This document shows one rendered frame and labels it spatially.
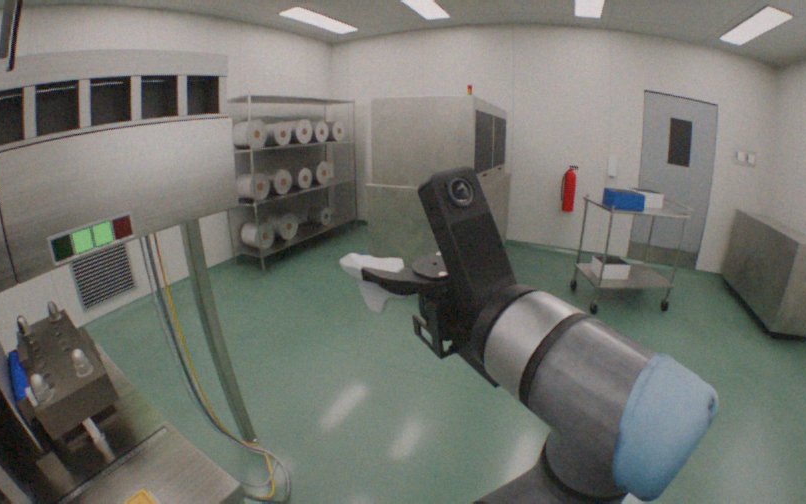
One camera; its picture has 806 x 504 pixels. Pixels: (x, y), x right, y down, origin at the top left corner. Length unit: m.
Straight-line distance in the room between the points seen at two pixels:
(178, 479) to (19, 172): 0.72
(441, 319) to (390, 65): 4.75
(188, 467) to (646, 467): 0.59
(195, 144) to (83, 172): 0.36
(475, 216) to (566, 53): 4.21
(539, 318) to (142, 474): 0.61
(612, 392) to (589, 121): 4.19
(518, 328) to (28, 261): 0.96
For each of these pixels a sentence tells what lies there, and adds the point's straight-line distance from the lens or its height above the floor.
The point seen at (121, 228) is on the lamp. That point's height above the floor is 1.18.
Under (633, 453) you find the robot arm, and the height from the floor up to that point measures 1.23.
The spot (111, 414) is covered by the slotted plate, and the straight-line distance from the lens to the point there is 0.78.
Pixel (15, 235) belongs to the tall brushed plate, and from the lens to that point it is 0.96.
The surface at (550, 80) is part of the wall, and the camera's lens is 4.37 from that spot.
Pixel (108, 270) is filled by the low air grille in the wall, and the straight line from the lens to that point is 3.48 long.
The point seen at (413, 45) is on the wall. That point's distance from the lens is 4.88.
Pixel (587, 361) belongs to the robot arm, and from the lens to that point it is 0.20.
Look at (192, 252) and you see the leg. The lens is 1.31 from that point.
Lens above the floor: 1.36
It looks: 20 degrees down
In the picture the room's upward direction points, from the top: straight up
